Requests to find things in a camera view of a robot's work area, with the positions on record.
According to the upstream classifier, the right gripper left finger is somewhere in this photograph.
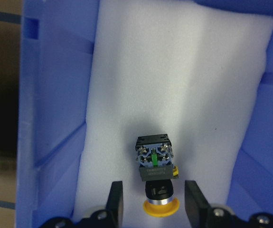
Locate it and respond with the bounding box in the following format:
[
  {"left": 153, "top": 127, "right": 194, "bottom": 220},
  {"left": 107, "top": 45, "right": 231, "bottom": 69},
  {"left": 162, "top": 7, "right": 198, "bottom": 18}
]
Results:
[{"left": 105, "top": 181, "right": 123, "bottom": 228}]

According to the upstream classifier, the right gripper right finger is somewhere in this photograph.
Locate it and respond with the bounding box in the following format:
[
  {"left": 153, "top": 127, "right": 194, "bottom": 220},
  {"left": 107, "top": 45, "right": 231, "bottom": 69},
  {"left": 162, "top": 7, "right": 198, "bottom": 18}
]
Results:
[{"left": 184, "top": 180, "right": 210, "bottom": 228}]

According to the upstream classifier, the yellow push button switch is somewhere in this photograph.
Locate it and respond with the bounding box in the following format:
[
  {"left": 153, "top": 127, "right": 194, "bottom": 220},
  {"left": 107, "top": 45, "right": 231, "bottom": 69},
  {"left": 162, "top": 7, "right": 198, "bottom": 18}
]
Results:
[{"left": 135, "top": 133, "right": 180, "bottom": 218}]

